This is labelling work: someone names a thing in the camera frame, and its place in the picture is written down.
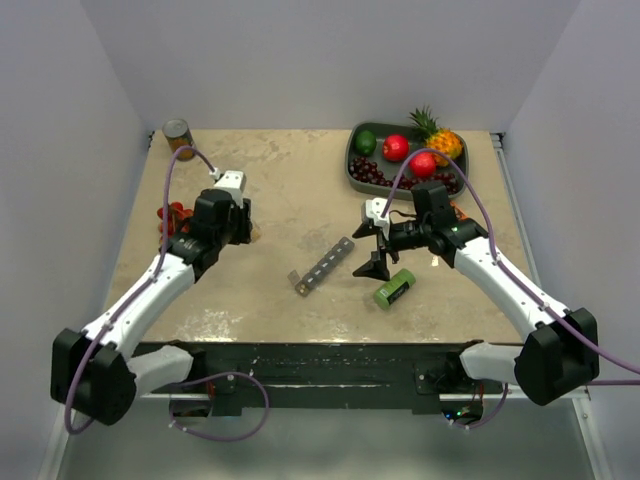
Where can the red cherry tomato bunch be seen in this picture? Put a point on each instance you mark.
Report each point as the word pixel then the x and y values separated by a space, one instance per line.
pixel 178 218

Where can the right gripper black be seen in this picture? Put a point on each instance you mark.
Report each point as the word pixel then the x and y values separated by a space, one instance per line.
pixel 376 268

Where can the tin can orange label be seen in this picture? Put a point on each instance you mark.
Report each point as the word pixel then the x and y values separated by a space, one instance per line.
pixel 178 134

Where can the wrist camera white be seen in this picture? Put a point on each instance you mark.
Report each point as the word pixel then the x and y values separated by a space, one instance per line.
pixel 231 181
pixel 374 215

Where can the orange snack packet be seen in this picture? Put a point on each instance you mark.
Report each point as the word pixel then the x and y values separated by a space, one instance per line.
pixel 460 214

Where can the red apple right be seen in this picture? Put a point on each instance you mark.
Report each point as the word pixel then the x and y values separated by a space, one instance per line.
pixel 423 164

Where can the red apple left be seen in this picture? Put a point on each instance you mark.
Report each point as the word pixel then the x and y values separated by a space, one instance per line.
pixel 395 148

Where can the red apple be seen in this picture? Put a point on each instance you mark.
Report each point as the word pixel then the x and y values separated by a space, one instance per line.
pixel 423 164
pixel 395 148

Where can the green lime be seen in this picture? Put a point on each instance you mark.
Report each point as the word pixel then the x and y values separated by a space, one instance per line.
pixel 365 143

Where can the dark red grape bunch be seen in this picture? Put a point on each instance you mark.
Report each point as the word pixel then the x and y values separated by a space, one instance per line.
pixel 370 172

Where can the small pineapple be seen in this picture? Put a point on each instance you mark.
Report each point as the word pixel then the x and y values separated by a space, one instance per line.
pixel 427 127

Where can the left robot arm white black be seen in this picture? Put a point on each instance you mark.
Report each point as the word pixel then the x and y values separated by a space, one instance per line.
pixel 95 371

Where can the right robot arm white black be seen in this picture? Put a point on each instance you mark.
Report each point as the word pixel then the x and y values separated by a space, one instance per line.
pixel 552 360

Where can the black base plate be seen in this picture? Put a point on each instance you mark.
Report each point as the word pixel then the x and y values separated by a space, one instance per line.
pixel 354 376

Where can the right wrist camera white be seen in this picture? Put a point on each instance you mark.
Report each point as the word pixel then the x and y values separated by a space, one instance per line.
pixel 374 215

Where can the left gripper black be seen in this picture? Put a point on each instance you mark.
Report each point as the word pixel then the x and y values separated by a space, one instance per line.
pixel 242 215

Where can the dark green tray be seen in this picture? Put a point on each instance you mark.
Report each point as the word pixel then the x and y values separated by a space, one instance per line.
pixel 382 130

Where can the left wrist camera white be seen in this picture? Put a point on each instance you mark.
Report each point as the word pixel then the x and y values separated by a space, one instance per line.
pixel 231 181

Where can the green cylindrical bottle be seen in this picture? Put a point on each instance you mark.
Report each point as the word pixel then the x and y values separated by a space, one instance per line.
pixel 393 289

